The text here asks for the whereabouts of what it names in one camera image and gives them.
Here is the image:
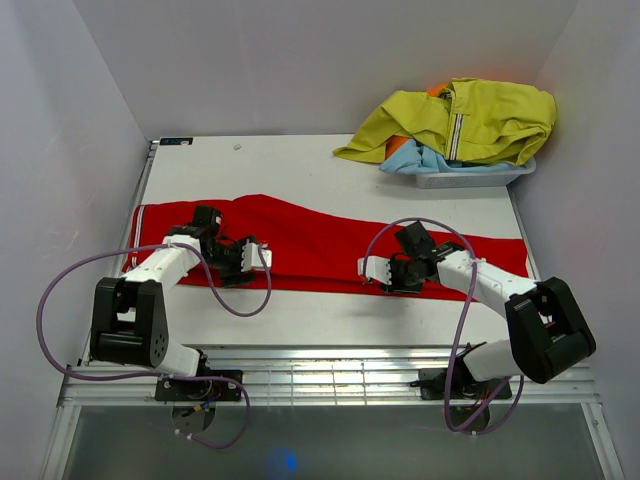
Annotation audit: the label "red trousers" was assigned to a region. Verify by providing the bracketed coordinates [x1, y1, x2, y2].
[129, 194, 528, 296]

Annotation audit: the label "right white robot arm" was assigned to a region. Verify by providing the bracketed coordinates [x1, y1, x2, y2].
[358, 221, 596, 397]

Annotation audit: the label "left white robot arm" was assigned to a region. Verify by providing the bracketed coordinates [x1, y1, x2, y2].
[90, 205, 272, 403]

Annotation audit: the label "yellow-green trousers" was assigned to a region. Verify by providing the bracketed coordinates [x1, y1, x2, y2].
[334, 78, 557, 166]

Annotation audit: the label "light blue garment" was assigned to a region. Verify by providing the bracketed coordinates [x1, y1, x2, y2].
[379, 138, 520, 175]

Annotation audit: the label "dark label sticker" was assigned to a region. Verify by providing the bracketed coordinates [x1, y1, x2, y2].
[159, 137, 193, 146]

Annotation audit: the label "orange garment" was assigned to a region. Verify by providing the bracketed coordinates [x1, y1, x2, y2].
[385, 83, 446, 159]

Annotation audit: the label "white plastic basket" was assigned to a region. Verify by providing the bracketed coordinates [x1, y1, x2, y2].
[415, 157, 537, 189]

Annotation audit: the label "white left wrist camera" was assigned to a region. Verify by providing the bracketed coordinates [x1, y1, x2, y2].
[241, 243, 272, 272]

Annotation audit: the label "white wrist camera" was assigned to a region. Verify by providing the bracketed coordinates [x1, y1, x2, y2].
[357, 256, 392, 285]
[241, 243, 272, 272]

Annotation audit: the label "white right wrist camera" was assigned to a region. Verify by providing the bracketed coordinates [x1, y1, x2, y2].
[357, 256, 392, 285]

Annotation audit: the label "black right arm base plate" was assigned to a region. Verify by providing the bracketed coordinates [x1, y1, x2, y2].
[409, 368, 512, 401]

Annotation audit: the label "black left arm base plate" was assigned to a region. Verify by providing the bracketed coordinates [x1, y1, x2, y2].
[154, 368, 243, 403]

